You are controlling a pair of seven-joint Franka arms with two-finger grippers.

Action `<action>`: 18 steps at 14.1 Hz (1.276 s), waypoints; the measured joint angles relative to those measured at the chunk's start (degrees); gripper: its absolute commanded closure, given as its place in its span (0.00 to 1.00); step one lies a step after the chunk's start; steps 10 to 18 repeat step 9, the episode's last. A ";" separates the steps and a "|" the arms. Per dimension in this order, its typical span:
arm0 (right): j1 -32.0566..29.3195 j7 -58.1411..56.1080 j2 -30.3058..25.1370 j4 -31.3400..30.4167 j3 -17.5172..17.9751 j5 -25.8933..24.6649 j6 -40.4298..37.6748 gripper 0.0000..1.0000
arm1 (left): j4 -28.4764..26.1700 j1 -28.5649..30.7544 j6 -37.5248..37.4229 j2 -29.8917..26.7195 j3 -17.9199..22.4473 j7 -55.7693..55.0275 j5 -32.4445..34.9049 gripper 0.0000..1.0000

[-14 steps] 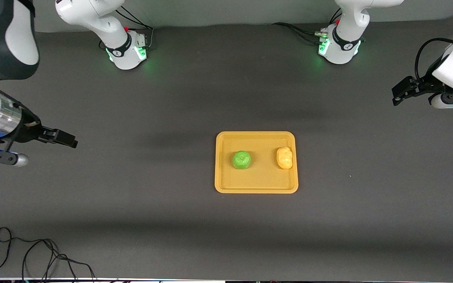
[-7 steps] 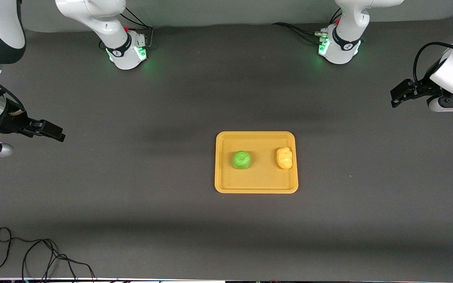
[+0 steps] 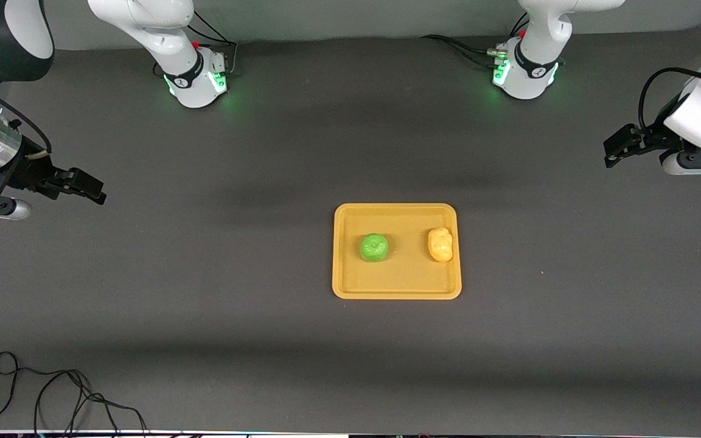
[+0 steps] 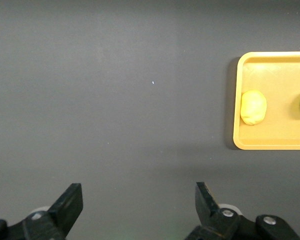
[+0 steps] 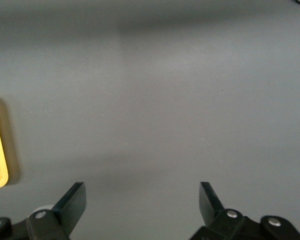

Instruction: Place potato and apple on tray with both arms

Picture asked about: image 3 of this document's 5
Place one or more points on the green apple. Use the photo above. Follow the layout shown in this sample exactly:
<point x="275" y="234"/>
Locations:
<point x="374" y="247"/>

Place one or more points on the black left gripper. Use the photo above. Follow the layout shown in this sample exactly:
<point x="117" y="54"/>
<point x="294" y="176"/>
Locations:
<point x="653" y="138"/>

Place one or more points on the orange plastic tray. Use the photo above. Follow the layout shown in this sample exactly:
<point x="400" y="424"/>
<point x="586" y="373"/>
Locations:
<point x="396" y="280"/>

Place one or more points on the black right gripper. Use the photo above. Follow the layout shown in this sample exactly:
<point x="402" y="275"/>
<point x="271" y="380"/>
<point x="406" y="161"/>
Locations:
<point x="29" y="171"/>

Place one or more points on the dark grey table mat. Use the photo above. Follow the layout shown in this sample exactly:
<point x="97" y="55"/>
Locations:
<point x="350" y="365"/>

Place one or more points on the yellow potato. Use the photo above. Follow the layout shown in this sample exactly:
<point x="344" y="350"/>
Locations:
<point x="440" y="244"/>

